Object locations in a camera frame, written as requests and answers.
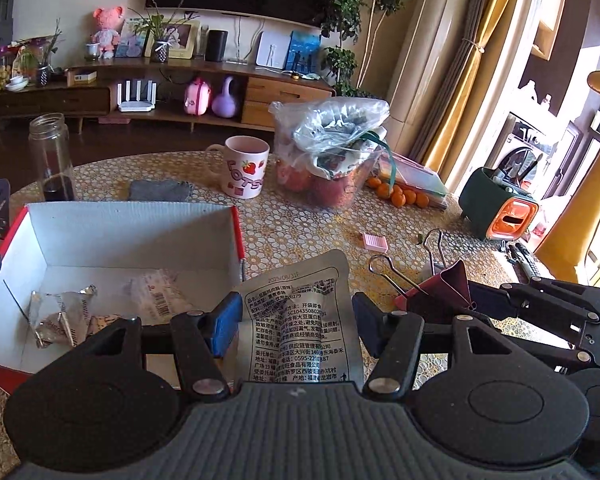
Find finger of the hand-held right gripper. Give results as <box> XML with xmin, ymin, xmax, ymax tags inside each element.
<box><xmin>467</xmin><ymin>282</ymin><xmax>597</xmax><ymax>364</ymax></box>
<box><xmin>499</xmin><ymin>276</ymin><xmax>600</xmax><ymax>324</ymax></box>

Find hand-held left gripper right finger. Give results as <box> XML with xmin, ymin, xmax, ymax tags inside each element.
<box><xmin>351</xmin><ymin>291</ymin><xmax>523</xmax><ymax>396</ymax></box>

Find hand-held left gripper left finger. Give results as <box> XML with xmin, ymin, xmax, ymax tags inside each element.
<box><xmin>77</xmin><ymin>292</ymin><xmax>244</xmax><ymax>402</ymax></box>

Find silver printed snack packet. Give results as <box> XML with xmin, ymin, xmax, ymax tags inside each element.
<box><xmin>232</xmin><ymin>248</ymin><xmax>366</xmax><ymax>387</ymax></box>

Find dark red binder clip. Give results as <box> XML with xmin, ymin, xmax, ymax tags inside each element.
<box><xmin>368</xmin><ymin>228</ymin><xmax>475</xmax><ymax>314</ymax></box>

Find red cardboard shoe box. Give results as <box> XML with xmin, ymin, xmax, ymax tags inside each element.
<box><xmin>0</xmin><ymin>202</ymin><xmax>246</xmax><ymax>394</ymax></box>

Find wrappers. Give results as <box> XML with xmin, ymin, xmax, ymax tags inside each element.
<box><xmin>29</xmin><ymin>284</ymin><xmax>99</xmax><ymax>349</ymax></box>

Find lace-covered desktop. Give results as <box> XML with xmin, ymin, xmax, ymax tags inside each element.
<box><xmin>0</xmin><ymin>150</ymin><xmax>600</xmax><ymax>480</ymax></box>

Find black remote control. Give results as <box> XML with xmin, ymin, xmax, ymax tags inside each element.
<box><xmin>515</xmin><ymin>241</ymin><xmax>549</xmax><ymax>281</ymax></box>
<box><xmin>502</xmin><ymin>241</ymin><xmax>536</xmax><ymax>281</ymax></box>

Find green and orange desk organizer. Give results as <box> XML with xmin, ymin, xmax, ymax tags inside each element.
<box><xmin>458</xmin><ymin>165</ymin><xmax>540</xmax><ymax>241</ymax></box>

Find pile of small oranges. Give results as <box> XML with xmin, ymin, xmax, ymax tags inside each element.
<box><xmin>367</xmin><ymin>175</ymin><xmax>431</xmax><ymax>210</ymax></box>

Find grey cloth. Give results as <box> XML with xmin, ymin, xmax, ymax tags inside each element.
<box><xmin>128</xmin><ymin>178</ymin><xmax>196</xmax><ymax>205</ymax></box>

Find white washing machine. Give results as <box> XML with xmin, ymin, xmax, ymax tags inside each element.
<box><xmin>499</xmin><ymin>112</ymin><xmax>582</xmax><ymax>202</ymax></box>

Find white mug with pink print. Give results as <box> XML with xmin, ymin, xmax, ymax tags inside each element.
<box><xmin>203</xmin><ymin>135</ymin><xmax>271</xmax><ymax>200</ymax></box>

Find clear plastic bag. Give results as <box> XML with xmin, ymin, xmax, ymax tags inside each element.
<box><xmin>269</xmin><ymin>97</ymin><xmax>391</xmax><ymax>212</ymax></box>

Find yellow curtain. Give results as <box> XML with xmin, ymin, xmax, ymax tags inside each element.
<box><xmin>424</xmin><ymin>0</ymin><xmax>573</xmax><ymax>192</ymax></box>

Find pink toy backpack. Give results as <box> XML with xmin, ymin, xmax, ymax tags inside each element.
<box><xmin>183</xmin><ymin>77</ymin><xmax>214</xmax><ymax>117</ymax></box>

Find empty glass jar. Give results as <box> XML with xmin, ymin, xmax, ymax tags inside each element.
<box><xmin>28</xmin><ymin>112</ymin><xmax>76</xmax><ymax>204</ymax></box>

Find white router with antennas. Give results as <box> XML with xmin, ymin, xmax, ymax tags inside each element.
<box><xmin>115</xmin><ymin>79</ymin><xmax>159</xmax><ymax>113</ymax></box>

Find grey curtain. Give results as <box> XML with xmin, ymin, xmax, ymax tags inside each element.
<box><xmin>409</xmin><ymin>0</ymin><xmax>512</xmax><ymax>162</ymax></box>

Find white flat router box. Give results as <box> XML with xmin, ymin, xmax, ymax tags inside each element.
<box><xmin>255</xmin><ymin>30</ymin><xmax>292</xmax><ymax>70</ymax></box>

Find black cylinder speaker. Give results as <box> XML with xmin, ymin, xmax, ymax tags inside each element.
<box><xmin>204</xmin><ymin>28</ymin><xmax>230</xmax><ymax>64</ymax></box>

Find blue picture board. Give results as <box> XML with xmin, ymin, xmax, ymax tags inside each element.
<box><xmin>284</xmin><ymin>29</ymin><xmax>323</xmax><ymax>75</ymax></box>

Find small plant in dotted pot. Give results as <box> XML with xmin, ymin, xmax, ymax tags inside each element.
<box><xmin>129</xmin><ymin>0</ymin><xmax>197</xmax><ymax>64</ymax></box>

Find white standing air conditioner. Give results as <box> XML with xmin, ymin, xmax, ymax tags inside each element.
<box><xmin>384</xmin><ymin>0</ymin><xmax>483</xmax><ymax>128</ymax></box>

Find small white and yellow box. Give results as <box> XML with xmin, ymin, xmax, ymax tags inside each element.
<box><xmin>65</xmin><ymin>68</ymin><xmax>99</xmax><ymax>86</ymax></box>

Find wooden television cabinet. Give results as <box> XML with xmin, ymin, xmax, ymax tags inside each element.
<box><xmin>0</xmin><ymin>57</ymin><xmax>336</xmax><ymax>134</ymax></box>

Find tall green potted plant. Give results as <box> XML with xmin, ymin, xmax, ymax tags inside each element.
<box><xmin>319</xmin><ymin>0</ymin><xmax>414</xmax><ymax>99</ymax></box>

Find blue picture card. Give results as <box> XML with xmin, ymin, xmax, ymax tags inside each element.
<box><xmin>114</xmin><ymin>17</ymin><xmax>149</xmax><ymax>59</ymax></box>

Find twig plant in dark vase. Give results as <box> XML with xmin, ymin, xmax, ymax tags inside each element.
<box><xmin>17</xmin><ymin>19</ymin><xmax>64</xmax><ymax>87</ymax></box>

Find pink plush doll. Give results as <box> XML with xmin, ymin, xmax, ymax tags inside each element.
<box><xmin>90</xmin><ymin>5</ymin><xmax>126</xmax><ymax>60</ymax></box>

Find pink-lidded jar of snacks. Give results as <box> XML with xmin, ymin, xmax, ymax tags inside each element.
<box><xmin>0</xmin><ymin>45</ymin><xmax>12</xmax><ymax>94</ymax></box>

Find green strap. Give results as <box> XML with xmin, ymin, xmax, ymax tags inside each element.
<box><xmin>362</xmin><ymin>127</ymin><xmax>411</xmax><ymax>196</ymax></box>

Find yellow-green photo frame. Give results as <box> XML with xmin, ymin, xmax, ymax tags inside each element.
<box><xmin>144</xmin><ymin>19</ymin><xmax>201</xmax><ymax>60</ymax></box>

